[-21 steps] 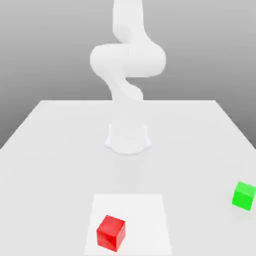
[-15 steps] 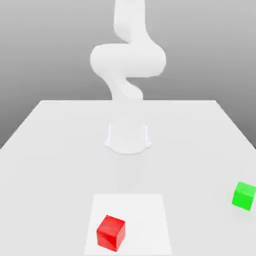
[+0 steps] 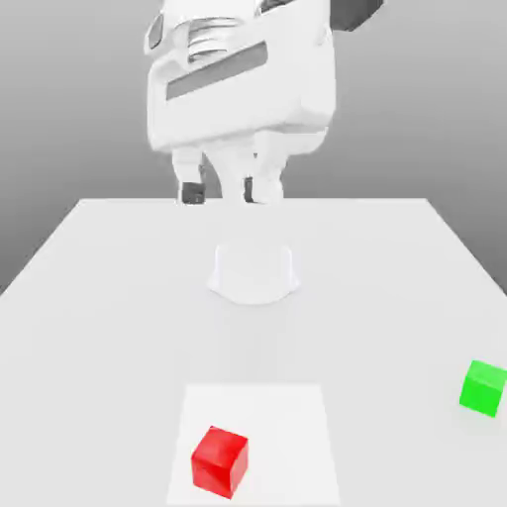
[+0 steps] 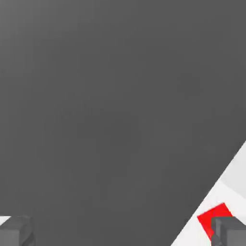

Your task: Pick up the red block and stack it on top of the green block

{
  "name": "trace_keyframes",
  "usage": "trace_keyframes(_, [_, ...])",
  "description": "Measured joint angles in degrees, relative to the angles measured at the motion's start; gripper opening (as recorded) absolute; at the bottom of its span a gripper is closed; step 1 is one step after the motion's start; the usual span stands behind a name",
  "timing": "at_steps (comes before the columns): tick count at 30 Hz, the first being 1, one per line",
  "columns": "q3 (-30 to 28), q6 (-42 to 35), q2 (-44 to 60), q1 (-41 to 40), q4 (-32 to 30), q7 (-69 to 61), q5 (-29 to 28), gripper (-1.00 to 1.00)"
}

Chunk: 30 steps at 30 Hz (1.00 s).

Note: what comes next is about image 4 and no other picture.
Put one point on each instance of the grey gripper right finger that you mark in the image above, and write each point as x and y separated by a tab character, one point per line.
228	232

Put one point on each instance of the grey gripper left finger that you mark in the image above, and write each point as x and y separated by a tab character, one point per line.
15	232

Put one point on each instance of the small red cube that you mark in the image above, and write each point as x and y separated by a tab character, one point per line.
209	217

